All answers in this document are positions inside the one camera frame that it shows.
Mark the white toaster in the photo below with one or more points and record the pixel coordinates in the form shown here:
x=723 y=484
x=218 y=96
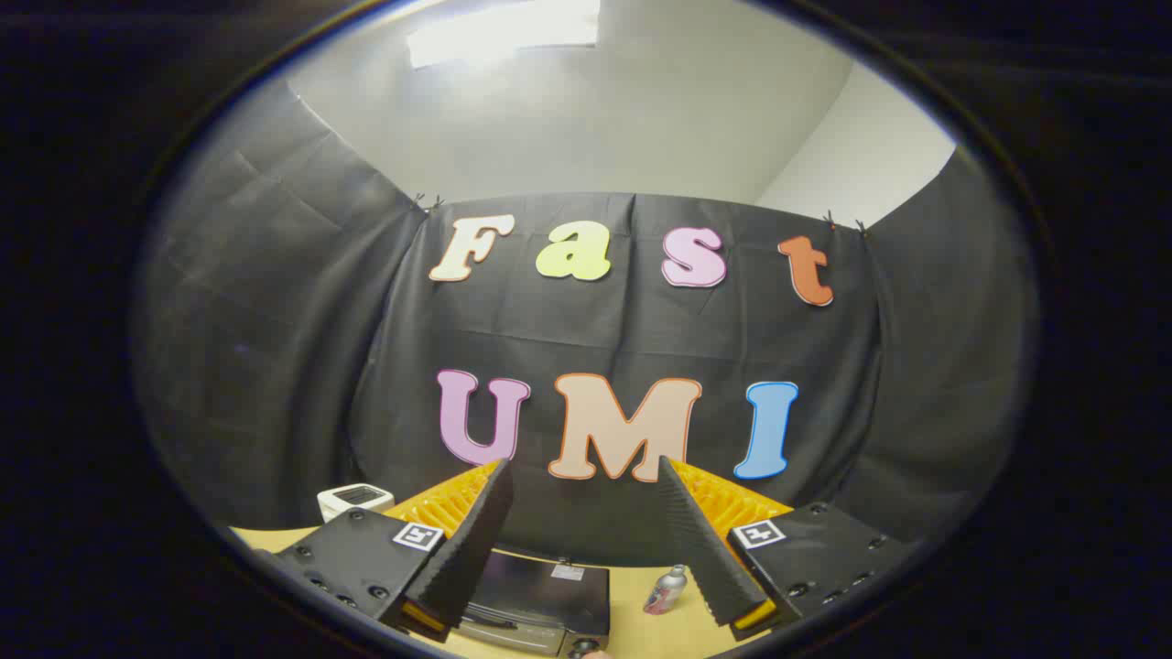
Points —
x=355 y=499

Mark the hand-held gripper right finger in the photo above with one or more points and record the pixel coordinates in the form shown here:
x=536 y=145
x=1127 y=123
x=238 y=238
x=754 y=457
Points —
x=700 y=540

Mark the small silver bottle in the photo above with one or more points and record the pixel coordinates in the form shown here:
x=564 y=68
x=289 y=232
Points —
x=667 y=590

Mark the black toaster oven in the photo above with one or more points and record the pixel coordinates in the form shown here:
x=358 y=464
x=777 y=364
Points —
x=540 y=595

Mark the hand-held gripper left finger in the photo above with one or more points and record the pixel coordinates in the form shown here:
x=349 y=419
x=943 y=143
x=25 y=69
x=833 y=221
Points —
x=476 y=540

